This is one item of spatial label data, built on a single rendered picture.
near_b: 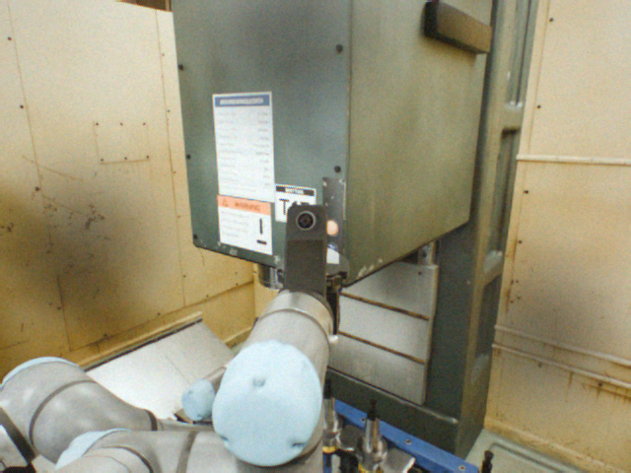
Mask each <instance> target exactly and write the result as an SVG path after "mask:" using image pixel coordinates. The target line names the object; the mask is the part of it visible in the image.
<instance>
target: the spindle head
mask: <svg viewBox="0 0 631 473"><path fill-rule="evenodd" d="M172 9H173V22H174V35H175V59H176V71H177V72H178V83H179V95H180V107H181V120H182V133H183V145H184V157H185V160H186V170H187V182H188V195H189V207H190V219H191V231H192V243H193V245H194V246H195V247H200V248H203V249H207V250H210V251H215V252H219V254H222V255H227V256H230V257H234V258H238V259H241V260H245V261H248V262H252V263H257V264H260V265H264V266H267V267H272V268H277V267H278V266H279V262H280V261H281V260H282V259H285V246H286V221H279V220H276V208H275V202H272V201H265V200H258V199H250V198H244V197H237V196H231V195H223V194H220V188H219V173H218V156H217V140H216V124H214V106H213V96H220V94H222V95H238V94H239V93H244V94H257V92H271V120H273V156H274V193H275V184H282V185H291V186H301V187H308V188H316V204H321V206H322V178H323V177H333V178H343V179H344V225H343V257H344V258H345V259H346V260H347V261H349V262H350V276H349V278H347V279H345V280H343V284H342V288H343V289H348V288H350V287H352V285H354V284H355V283H357V282H359V281H361V280H364V279H366V278H368V277H369V276H371V275H373V274H375V273H377V272H380V271H381V270H383V268H385V267H387V266H389V265H390V264H393V263H394V262H396V261H398V260H400V259H402V258H404V257H406V256H408V255H410V254H412V252H414V251H416V250H418V249H419V248H422V247H424V246H426V245H428V244H430V243H432V242H433V241H436V240H438V239H440V237H443V236H444V235H446V234H449V233H451V232H453V231H455V230H457V229H458V228H461V227H463V226H465V225H467V223H468V219H469V208H470V198H471V187H473V178H474V168H475V157H476V146H477V135H478V124H479V115H480V105H481V104H482V94H483V83H484V72H485V62H486V54H487V53H488V52H489V46H491V37H492V28H491V27H490V20H491V10H492V0H172ZM218 196H224V197H231V198H238V199H244V200H251V201H258V202H264V203H270V208H271V240H272V255H270V253H265V252H261V251H257V250H252V249H248V248H244V247H240V246H235V245H231V244H227V243H222V242H221V239H220V222H219V206H218Z"/></svg>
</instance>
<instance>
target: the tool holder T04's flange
mask: <svg viewBox="0 0 631 473"><path fill-rule="evenodd" d="M382 441H383V449H382V450H381V451H380V452H377V453H369V452H367V451H365V450H364V449H363V448H362V446H361V442H362V437H360V438H359V439H358V441H356V457H358V459H359V461H360V462H361V463H362V462H363V461H364V462H367V463H369V467H378V466H379V462H380V461H381V460H382V458H383V457H386V455H387V442H386V440H385V439H382Z"/></svg>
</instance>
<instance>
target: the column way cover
mask: <svg viewBox="0 0 631 473"><path fill-rule="evenodd" d="M417 263H418V261H416V260H412V259H406V258H402V259H400V260H398V261H396V262H394V263H393V264H390V265H389V266H387V267H385V268H383V270H381V271H380V272H377V273H375V274H373V275H371V276H369V277H368V278H366V279H364V280H361V281H359V282H357V283H355V284H354V285H352V287H350V288H348V289H343V288H342V291H341V295H340V298H339V305H340V324H339V329H338V336H337V337H338V343H337V344H336V346H329V354H328V361H327V366H328V367H332V368H334V369H337V370H339V371H340V372H343V373H346V374H349V375H351V376H353V377H356V378H358V379H362V380H364V381H366V382H368V383H369V384H370V385H374V386H376V387H378V388H381V389H383V390H387V391H389V392H391V393H394V394H396V396H398V397H402V398H404V399H407V400H409V401H411V402H415V403H417V404H419V405H422V404H423V402H424V401H425V391H426V378H427V366H428V361H429V359H431V348H432V335H433V322H434V316H435V315H436V305H437V293H438V281H439V269H440V265H438V264H433V265H432V266H425V265H419V264H417Z"/></svg>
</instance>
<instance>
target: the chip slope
mask: <svg viewBox="0 0 631 473"><path fill-rule="evenodd" d="M235 357H236V355H235V354H234V353H233V352H232V351H231V350H230V349H228V348H227V346H226V345H225V344H224V343H223V341H222V340H221V339H220V338H219V337H218V336H217V335H216V334H215V333H213V332H212V331H211V330H210V329H209V328H208V326H207V325H206V324H205V323H204V322H203V318H202V316H201V317H198V318H196V319H194V320H191V321H189V322H187V323H184V324H182V325H181V326H180V327H177V328H175V329H172V330H169V331H167V332H165V333H162V334H159V335H157V336H154V337H152V339H150V340H146V341H144V342H142V343H139V344H137V345H134V346H131V347H129V348H127V349H124V351H121V352H119V353H116V354H114V355H112V356H108V357H106V358H104V359H101V360H99V361H97V362H96V363H93V364H91V365H89V366H86V367H83V368H82V370H83V371H84V372H85V373H87V374H88V376H90V377H91V378H92V379H94V380H95V381H96V382H98V383H100V384H101V385H103V386H104V387H106V389H107V390H109V391H110V392H111V393H114V394H115V395H116V396H118V397H119V398H121V399H123V400H124V401H127V402H129V404H131V405H133V406H135V407H138V408H143V409H148V410H150V411H153V412H154V413H155V414H156V416H157V419H163V420H164V419H167V417H168V416H171V417H172V418H174V420H175V416H174V412H176V411H179V410H180V409H182V408H183V407H182V403H181V396H182V393H183V392H184V391H185V390H186V389H187V388H188V387H190V386H191V385H193V384H194V383H195V382H196V381H197V380H198V379H199V378H203V377H205V376H206V375H208V374H209V373H211V372H213V371H216V370H217V369H218V368H219V367H220V366H222V365H223V364H225V363H227V362H229V361H231V360H233V359H234V358H235ZM22 467H23V470H25V472H26V473H50V472H52V471H54V470H55V467H56V464H55V463H53V462H51V461H48V460H46V459H45V458H43V457H42V456H40V457H38V458H37V459H34V460H33V461H32V462H30V463H29V464H28V465H26V466H22Z"/></svg>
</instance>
